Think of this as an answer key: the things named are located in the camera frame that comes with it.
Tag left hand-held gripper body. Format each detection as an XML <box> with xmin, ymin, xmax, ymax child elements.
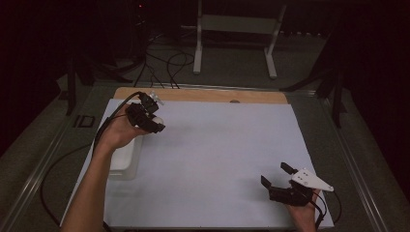
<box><xmin>125</xmin><ymin>91</ymin><xmax>165</xmax><ymax>131</ymax></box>

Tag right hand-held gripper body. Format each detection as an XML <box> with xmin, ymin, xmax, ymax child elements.
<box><xmin>269</xmin><ymin>167</ymin><xmax>336</xmax><ymax>208</ymax></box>

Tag white plastic bin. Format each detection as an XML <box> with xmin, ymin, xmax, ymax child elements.
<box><xmin>107</xmin><ymin>100</ymin><xmax>145</xmax><ymax>182</ymax></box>

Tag person's right hand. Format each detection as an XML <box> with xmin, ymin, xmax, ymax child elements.
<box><xmin>286</xmin><ymin>188</ymin><xmax>322</xmax><ymax>224</ymax></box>

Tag person's left hand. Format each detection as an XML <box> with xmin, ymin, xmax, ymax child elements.
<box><xmin>96</xmin><ymin>103</ymin><xmax>151</xmax><ymax>153</ymax></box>

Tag white table mat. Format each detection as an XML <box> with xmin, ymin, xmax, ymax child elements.
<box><xmin>59</xmin><ymin>98</ymin><xmax>335</xmax><ymax>230</ymax></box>

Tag black stand legs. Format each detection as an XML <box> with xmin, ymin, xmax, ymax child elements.
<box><xmin>279</xmin><ymin>18</ymin><xmax>350</xmax><ymax>130</ymax></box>
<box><xmin>65</xmin><ymin>47</ymin><xmax>133</xmax><ymax>117</ymax></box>

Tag white metal stand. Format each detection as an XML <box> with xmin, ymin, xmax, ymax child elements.
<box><xmin>192</xmin><ymin>0</ymin><xmax>288</xmax><ymax>80</ymax></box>

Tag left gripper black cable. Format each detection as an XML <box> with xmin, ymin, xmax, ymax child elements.
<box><xmin>39</xmin><ymin>91</ymin><xmax>144</xmax><ymax>228</ymax></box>

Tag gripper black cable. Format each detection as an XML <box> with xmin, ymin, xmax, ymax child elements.
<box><xmin>308</xmin><ymin>189</ymin><xmax>343</xmax><ymax>228</ymax></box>
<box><xmin>39</xmin><ymin>91</ymin><xmax>144</xmax><ymax>228</ymax></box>

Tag black floor cables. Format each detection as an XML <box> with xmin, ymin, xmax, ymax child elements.
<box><xmin>132</xmin><ymin>32</ymin><xmax>196</xmax><ymax>90</ymax></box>

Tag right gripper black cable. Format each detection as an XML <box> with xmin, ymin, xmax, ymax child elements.
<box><xmin>308</xmin><ymin>189</ymin><xmax>343</xmax><ymax>228</ymax></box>

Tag small black floor frame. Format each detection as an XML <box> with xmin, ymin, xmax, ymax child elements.
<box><xmin>73</xmin><ymin>114</ymin><xmax>97</xmax><ymax>130</ymax></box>

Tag metal floor rail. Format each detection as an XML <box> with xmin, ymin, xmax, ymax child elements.
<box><xmin>318</xmin><ymin>95</ymin><xmax>390</xmax><ymax>232</ymax></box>
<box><xmin>0</xmin><ymin>93</ymin><xmax>98</xmax><ymax>232</ymax></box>

